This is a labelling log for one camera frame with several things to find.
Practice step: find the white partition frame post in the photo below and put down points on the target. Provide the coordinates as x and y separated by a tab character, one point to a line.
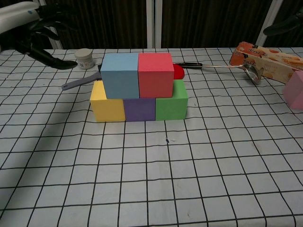
268	14
53	43
154	23

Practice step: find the yellow foam cube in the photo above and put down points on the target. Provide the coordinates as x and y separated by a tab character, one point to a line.
106	110

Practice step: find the pink foam cube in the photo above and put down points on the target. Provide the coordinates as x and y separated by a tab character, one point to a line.
295	92

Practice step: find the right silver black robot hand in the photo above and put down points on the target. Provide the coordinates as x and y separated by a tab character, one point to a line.
284	26

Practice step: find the grey brush with black bristles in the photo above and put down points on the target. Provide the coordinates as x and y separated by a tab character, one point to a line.
80	82

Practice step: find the purple foam cube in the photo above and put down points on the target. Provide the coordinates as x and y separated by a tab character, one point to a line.
139	110

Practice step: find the light blue checkered tablecloth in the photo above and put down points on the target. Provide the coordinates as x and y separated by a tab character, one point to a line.
151	177

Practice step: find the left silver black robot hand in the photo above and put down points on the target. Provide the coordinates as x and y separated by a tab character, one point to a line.
21	23

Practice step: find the red round plastic lid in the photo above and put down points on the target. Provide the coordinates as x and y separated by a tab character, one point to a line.
179	72

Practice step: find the orange biscuit carton box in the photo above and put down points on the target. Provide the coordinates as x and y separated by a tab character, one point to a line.
270	61

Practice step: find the light blue foam cube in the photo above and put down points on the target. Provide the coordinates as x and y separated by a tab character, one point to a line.
119	78

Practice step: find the small white round jar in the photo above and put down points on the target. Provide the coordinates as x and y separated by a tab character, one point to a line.
84	59

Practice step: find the red foam cube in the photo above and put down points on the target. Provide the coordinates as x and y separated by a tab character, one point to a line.
155	78

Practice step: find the green foam cube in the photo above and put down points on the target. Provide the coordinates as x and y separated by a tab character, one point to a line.
171	108

